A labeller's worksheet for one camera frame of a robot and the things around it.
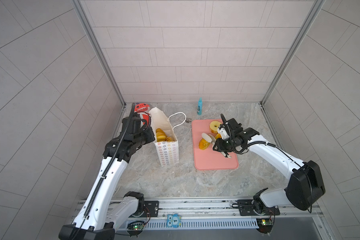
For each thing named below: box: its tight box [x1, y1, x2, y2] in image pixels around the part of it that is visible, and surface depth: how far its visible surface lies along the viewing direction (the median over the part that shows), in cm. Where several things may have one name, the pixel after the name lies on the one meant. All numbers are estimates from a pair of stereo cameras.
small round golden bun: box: [198, 138, 211, 151], surface depth 86 cm
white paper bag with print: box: [148, 107, 187, 168], surface depth 77 cm
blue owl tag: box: [166, 213, 182, 229], surface depth 68 cm
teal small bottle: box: [197, 97, 203, 116], surface depth 107 cm
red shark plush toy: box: [134, 103, 150, 129], surface depth 104 cm
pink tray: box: [191, 119, 239, 171], surface depth 88 cm
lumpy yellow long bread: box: [155, 128, 172, 142], surface depth 86 cm
